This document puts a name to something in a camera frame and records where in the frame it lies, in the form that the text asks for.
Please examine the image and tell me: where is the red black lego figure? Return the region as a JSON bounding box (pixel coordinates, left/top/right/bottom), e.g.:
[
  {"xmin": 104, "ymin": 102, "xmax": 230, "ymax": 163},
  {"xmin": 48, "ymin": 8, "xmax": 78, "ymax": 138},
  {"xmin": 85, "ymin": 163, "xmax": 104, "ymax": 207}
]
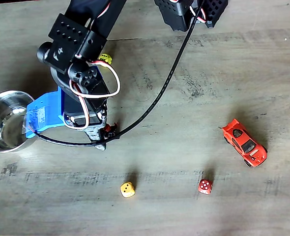
[{"xmin": 102, "ymin": 122, "xmax": 119, "ymax": 139}]

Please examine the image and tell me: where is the steel bowl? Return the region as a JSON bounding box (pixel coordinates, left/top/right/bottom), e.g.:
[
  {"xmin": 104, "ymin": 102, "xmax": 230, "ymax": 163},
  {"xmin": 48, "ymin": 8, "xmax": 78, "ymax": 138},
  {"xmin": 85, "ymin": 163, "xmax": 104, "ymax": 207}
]
[{"xmin": 0, "ymin": 90, "xmax": 40, "ymax": 153}]

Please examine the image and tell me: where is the lime yellow die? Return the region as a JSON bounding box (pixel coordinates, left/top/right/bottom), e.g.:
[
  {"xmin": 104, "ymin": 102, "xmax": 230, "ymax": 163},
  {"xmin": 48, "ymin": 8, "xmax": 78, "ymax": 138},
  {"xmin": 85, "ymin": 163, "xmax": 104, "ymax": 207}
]
[{"xmin": 98, "ymin": 52, "xmax": 113, "ymax": 65}]

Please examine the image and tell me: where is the orange-yellow die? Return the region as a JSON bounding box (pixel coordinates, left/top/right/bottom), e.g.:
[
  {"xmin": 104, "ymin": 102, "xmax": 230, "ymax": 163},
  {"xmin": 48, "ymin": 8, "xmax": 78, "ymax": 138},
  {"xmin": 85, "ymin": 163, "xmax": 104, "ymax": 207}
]
[{"xmin": 119, "ymin": 181, "xmax": 136, "ymax": 199}]

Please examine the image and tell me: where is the red die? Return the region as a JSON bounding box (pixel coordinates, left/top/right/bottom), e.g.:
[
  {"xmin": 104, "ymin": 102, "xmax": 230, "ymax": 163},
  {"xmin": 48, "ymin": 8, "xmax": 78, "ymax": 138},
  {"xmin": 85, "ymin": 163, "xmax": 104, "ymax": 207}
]
[{"xmin": 198, "ymin": 179, "xmax": 213, "ymax": 196}]

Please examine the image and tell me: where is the red toy car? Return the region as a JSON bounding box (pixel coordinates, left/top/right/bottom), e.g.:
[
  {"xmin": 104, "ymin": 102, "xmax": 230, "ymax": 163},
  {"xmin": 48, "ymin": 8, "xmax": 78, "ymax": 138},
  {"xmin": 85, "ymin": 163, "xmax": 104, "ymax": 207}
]
[{"xmin": 218, "ymin": 118, "xmax": 268, "ymax": 168}]

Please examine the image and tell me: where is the white servo cable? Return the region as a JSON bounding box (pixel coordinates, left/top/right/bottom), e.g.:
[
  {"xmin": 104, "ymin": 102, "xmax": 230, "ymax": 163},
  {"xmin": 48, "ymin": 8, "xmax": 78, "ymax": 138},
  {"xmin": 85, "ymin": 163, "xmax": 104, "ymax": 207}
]
[
  {"xmin": 69, "ymin": 59, "xmax": 121, "ymax": 130},
  {"xmin": 188, "ymin": 4, "xmax": 208, "ymax": 25},
  {"xmin": 90, "ymin": 1, "xmax": 112, "ymax": 28}
]

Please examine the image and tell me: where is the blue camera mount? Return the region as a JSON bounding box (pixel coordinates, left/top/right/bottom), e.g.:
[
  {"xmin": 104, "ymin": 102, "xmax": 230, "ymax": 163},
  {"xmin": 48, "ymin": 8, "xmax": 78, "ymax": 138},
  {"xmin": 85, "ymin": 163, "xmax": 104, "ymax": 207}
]
[{"xmin": 24, "ymin": 87, "xmax": 65, "ymax": 139}]

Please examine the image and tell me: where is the black camera cable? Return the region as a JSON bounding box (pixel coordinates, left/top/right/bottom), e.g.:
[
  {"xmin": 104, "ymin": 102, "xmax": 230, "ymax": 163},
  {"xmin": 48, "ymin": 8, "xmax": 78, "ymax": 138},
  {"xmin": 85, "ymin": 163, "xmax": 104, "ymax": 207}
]
[{"xmin": 33, "ymin": 0, "xmax": 206, "ymax": 148}]

